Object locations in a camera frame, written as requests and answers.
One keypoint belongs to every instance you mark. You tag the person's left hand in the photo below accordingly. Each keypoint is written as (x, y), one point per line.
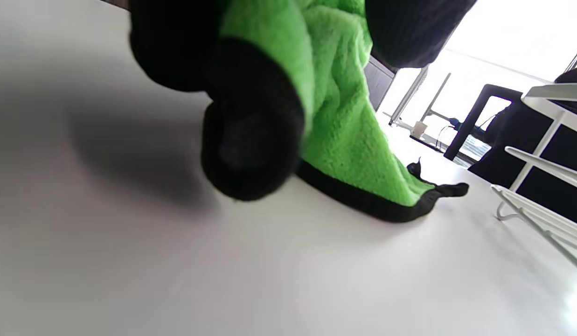
(251, 140)

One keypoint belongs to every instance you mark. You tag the green hand towel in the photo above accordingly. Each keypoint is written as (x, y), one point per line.
(344, 116)

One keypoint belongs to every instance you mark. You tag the white paper cup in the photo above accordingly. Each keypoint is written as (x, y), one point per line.
(419, 129)

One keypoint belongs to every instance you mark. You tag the black mesh office chair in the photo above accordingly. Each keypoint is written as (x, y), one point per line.
(475, 112)

